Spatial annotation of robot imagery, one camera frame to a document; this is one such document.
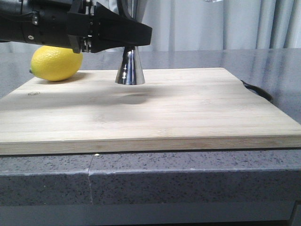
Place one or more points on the wooden cutting board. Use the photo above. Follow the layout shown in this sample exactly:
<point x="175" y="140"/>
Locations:
<point x="176" y="109"/>

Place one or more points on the black cutting board handle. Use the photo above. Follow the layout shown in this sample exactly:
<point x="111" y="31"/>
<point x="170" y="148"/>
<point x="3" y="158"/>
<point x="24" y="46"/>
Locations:
<point x="259" y="91"/>

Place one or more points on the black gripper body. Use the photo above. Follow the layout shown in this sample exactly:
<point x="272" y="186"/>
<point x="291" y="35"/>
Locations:
<point x="58" y="23"/>

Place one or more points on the yellow lemon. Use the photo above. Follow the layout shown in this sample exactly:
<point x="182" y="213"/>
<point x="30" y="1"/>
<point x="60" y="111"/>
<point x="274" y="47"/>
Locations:
<point x="54" y="63"/>

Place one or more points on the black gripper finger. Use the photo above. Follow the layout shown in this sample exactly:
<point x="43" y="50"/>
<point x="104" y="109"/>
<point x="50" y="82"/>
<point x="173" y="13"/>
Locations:
<point x="111" y="30"/>

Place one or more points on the steel double jigger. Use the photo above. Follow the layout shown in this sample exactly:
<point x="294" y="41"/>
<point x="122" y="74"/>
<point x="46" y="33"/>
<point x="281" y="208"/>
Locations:
<point x="130" y="71"/>

